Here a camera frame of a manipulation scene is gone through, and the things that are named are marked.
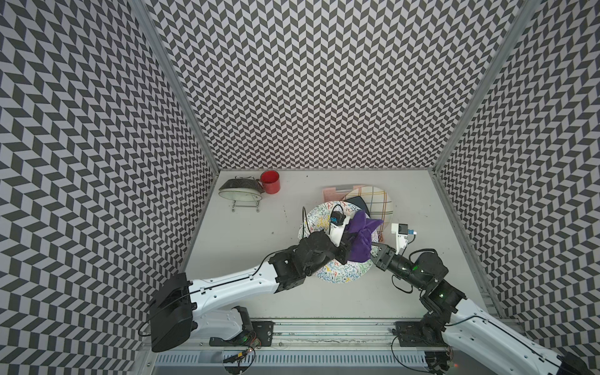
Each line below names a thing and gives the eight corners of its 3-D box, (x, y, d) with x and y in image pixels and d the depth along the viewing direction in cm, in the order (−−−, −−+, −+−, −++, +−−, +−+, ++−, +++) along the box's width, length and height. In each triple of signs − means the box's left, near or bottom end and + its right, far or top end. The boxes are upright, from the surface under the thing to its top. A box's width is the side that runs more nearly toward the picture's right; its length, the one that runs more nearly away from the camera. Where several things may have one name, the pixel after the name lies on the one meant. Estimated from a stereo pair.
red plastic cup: (262, 194, 110) (259, 182, 104) (264, 182, 115) (261, 170, 108) (279, 194, 110) (277, 182, 104) (280, 182, 115) (278, 170, 108)
